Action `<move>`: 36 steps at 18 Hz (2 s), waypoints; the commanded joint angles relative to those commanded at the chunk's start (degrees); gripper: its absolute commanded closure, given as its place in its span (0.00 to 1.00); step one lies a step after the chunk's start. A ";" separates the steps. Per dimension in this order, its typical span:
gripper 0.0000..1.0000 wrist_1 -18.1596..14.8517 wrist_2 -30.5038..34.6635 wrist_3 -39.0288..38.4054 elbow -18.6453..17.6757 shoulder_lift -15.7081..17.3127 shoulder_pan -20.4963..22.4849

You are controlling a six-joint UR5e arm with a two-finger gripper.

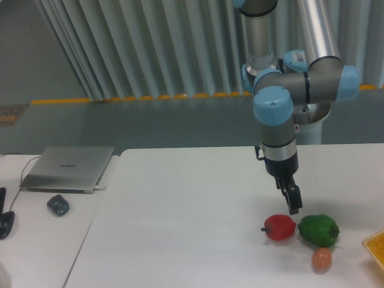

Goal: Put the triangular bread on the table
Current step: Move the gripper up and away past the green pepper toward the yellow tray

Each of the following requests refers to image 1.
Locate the silver laptop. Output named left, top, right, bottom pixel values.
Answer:
left=20, top=146, right=114, bottom=194

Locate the folded white partition screen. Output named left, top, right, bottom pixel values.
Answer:
left=33, top=0, right=384, bottom=101

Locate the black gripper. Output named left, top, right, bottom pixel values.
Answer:
left=254, top=146, right=302, bottom=214

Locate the green bell pepper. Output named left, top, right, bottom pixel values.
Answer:
left=298, top=214, right=340, bottom=248

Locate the black handheld scanner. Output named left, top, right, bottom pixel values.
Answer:
left=1, top=187, right=15, bottom=240

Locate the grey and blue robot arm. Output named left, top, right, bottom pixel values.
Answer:
left=233, top=1, right=359, bottom=215

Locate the red bell pepper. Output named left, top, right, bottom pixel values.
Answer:
left=260, top=214, right=296, bottom=241

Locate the black cable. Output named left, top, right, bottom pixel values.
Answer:
left=0, top=152, right=46, bottom=212

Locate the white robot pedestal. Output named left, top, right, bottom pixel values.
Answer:
left=293, top=103, right=331, bottom=145

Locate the yellow plastic tray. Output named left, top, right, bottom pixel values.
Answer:
left=362, top=230, right=384, bottom=268

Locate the brown egg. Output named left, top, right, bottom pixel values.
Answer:
left=311, top=247, right=332, bottom=271

